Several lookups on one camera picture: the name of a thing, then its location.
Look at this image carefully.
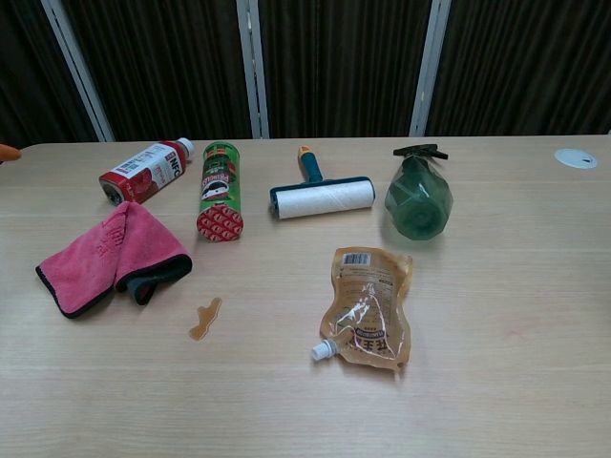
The teal lint roller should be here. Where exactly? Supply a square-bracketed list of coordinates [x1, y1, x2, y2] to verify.
[269, 145, 376, 221]

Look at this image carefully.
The pink microfibre cloth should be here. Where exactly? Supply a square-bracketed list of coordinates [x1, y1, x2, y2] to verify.
[34, 199, 194, 320]

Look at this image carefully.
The clear brown refill pouch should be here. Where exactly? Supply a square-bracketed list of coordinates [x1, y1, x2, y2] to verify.
[311, 246, 414, 373]

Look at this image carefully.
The red juice bottle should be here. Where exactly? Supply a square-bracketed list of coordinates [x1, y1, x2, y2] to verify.
[98, 136, 197, 206]

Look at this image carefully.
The green spray bottle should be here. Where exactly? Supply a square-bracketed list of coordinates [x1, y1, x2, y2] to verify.
[384, 144, 453, 241]

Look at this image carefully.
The green Pringles can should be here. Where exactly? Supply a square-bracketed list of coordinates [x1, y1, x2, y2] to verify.
[195, 140, 247, 244]

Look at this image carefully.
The white cable grommet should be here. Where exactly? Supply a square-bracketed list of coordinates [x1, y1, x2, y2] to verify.
[553, 147, 600, 169]

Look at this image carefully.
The white partition post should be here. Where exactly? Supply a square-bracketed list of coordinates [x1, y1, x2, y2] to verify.
[236, 0, 271, 140]
[409, 0, 453, 137]
[40, 0, 116, 142]

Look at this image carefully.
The brown liquid spill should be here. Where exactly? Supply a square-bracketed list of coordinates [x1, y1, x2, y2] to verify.
[185, 296, 224, 343]

